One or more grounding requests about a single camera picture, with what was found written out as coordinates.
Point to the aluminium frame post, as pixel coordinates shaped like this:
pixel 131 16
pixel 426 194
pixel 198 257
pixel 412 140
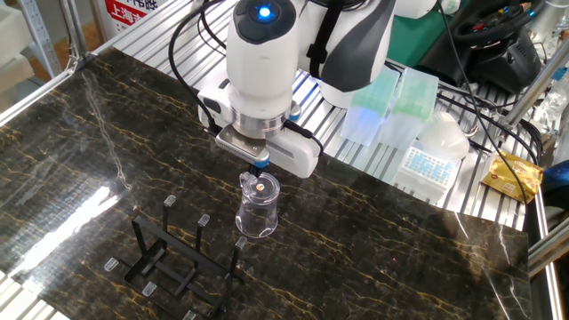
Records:
pixel 533 89

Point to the black racing steering wheel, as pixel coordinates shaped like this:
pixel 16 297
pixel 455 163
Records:
pixel 502 62

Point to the clear plastic bag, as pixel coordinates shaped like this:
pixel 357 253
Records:
pixel 553 104

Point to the white foam box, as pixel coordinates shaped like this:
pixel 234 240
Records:
pixel 13 40

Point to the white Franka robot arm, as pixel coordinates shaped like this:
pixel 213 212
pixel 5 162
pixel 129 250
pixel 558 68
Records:
pixel 262 66

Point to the red and white sign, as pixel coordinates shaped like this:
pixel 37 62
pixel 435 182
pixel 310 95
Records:
pixel 129 15

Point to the dark blue object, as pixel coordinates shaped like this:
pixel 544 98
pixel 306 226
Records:
pixel 558 182

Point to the white translucent plastic lid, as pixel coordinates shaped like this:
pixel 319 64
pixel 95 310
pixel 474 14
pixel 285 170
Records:
pixel 444 138

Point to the perforated metal shelf upright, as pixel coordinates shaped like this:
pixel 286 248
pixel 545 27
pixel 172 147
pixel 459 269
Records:
pixel 42 42

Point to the gold foil packet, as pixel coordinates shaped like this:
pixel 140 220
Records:
pixel 511 175

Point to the blue pipette tip box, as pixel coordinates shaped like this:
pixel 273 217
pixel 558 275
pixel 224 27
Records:
pixel 424 171

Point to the green pipette tip box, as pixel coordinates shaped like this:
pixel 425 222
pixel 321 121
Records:
pixel 415 98
pixel 369 120

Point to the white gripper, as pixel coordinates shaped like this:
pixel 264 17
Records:
pixel 295 153

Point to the green board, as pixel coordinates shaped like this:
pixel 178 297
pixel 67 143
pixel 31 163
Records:
pixel 413 40

